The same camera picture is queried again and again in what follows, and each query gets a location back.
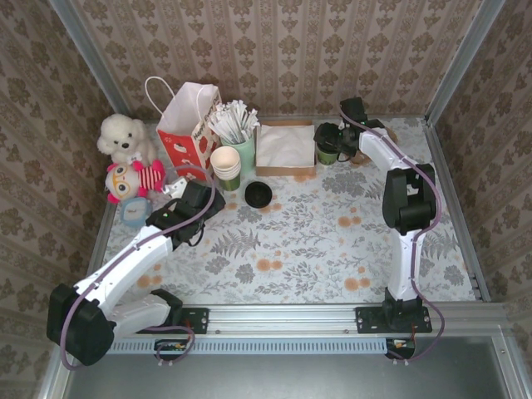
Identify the red and white paper gift bag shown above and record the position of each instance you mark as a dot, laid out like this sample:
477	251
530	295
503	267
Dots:
183	112

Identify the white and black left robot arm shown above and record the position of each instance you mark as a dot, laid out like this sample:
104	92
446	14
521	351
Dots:
141	249

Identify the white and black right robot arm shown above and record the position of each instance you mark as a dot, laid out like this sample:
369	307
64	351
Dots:
405	266

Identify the small blue alarm clock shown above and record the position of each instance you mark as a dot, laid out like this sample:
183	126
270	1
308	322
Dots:
134	212

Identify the mint green holder cup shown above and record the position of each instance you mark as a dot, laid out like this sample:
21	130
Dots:
248	156

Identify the pink striped plush doll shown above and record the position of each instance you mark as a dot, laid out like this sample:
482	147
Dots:
124	183

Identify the bundle of paper-wrapped straws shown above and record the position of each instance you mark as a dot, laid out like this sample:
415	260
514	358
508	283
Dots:
232	120

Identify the brown cardboard napkin box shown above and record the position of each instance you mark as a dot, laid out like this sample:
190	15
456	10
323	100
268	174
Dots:
287	170

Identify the white plush dog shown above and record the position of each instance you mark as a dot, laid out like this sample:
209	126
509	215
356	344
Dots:
122	139

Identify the floral tablecloth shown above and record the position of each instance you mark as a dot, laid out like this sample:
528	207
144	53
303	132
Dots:
291	266

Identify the aluminium table side rail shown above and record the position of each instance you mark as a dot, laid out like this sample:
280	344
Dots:
457	208
99	245

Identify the aluminium frame post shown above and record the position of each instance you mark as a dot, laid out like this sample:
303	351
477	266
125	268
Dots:
83	50
461	62

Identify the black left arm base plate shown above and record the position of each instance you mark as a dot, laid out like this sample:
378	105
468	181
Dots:
197	320

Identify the aluminium mounting rail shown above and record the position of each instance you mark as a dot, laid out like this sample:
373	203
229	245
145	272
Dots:
282	318

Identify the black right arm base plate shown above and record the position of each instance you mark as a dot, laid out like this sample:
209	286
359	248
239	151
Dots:
365	320

